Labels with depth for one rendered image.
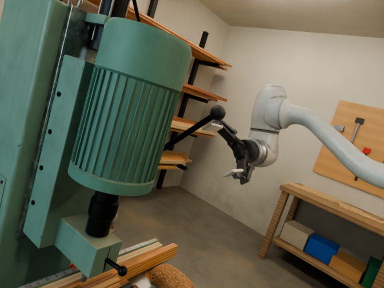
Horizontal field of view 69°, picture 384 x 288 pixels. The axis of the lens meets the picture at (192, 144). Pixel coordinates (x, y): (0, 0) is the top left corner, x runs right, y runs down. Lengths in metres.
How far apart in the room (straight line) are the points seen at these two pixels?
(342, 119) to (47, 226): 3.37
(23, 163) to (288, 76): 3.60
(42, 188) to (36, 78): 0.24
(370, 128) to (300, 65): 1.15
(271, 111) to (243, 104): 3.20
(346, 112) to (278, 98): 2.74
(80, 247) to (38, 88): 0.35
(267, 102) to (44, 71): 0.66
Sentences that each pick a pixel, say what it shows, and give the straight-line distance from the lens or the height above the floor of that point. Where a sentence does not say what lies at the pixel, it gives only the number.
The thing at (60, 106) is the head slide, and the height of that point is 1.31.
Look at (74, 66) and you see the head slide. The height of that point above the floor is 1.40.
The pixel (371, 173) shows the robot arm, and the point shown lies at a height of 1.37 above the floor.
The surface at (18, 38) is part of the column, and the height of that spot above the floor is 1.42.
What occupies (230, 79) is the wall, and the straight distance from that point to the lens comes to 4.38.
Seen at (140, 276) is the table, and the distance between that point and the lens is 0.87.
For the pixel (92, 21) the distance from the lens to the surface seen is 0.68.
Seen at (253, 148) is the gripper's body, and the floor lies 1.33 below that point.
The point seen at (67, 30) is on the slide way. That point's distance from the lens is 0.68.
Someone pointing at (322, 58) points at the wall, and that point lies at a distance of 3.94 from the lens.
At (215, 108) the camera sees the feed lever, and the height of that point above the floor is 1.41.
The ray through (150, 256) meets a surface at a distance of 0.89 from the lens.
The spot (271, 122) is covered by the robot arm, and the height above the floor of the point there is 1.42.
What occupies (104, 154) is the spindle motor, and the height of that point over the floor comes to 1.27.
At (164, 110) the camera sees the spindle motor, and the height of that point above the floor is 1.37.
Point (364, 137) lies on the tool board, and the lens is 3.62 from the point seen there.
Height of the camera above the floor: 1.40
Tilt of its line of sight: 8 degrees down
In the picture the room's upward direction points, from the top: 18 degrees clockwise
